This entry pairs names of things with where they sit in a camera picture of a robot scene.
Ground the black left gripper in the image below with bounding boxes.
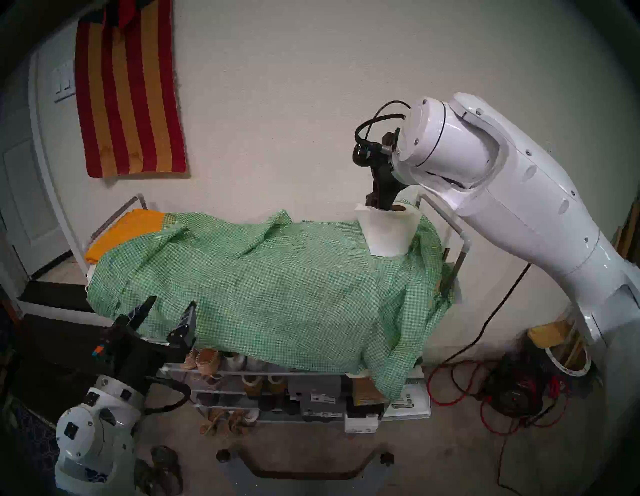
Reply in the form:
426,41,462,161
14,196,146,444
107,295,197,396

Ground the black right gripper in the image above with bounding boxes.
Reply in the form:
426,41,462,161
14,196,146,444
353,129,408,211

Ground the white paper roll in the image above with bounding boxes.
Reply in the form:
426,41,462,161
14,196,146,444
355,200,422,258

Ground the dark shoe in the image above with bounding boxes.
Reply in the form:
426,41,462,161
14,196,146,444
196,392,236,408
257,395,301,417

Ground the grey metal shoe rack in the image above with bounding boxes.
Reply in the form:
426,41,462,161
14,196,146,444
80,192,473,426

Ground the green checked cloth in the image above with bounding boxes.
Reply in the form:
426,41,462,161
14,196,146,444
86,197,456,401

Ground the grey shoe box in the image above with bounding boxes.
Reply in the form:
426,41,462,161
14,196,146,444
287,375,345,405
300,400,346,420

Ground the black shoe box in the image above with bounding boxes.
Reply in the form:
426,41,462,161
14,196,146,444
346,402,385,420

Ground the orange folded towel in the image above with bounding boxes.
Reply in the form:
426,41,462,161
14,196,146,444
84,209,167,265

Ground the dark floor sandal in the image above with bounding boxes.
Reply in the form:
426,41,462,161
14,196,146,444
133,459,156,496
150,445,184,495

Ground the blue patterned rug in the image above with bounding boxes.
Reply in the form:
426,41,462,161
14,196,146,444
7,397,108,483

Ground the white panel door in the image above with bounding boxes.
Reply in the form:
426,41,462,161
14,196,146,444
0,65,71,281

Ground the brown cardboard box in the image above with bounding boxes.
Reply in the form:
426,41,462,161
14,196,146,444
352,377,388,406

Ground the large white box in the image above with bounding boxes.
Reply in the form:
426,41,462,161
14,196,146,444
382,367,432,420

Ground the small white box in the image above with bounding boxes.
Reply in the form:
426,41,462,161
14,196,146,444
344,415,379,435

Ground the black red power unit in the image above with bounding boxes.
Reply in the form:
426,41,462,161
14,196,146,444
485,352,546,418

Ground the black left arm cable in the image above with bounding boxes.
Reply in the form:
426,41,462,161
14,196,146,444
144,375,192,415

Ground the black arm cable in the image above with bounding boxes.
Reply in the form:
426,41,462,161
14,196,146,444
354,100,412,151
144,375,192,415

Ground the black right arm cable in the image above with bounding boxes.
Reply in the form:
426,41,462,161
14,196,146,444
354,100,412,151

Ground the tan strappy sandal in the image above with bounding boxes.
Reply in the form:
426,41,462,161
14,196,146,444
198,407,224,437
221,410,252,439

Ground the black red power cord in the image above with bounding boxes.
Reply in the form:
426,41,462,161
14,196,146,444
440,262,532,366

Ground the grey robot base frame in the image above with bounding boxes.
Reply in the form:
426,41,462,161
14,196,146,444
217,447,396,496

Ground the red orange striped wall hanging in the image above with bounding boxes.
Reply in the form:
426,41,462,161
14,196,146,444
75,0,187,178

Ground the red floor cable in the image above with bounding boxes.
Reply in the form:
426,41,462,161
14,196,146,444
427,362,571,436

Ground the white light switch plate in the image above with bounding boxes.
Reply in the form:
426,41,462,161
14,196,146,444
52,61,77,103

